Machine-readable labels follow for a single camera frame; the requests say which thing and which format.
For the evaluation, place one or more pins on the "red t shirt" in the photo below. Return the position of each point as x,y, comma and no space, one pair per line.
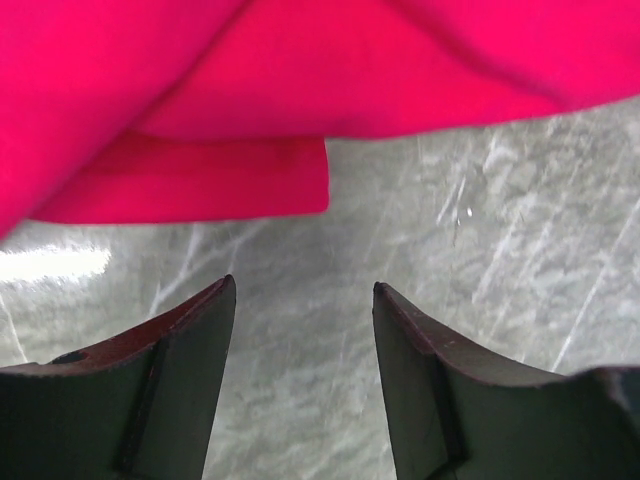
133,112

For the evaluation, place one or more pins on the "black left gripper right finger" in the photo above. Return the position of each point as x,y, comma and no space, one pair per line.
456,410

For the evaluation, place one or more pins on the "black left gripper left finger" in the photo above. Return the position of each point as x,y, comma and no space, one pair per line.
139,405

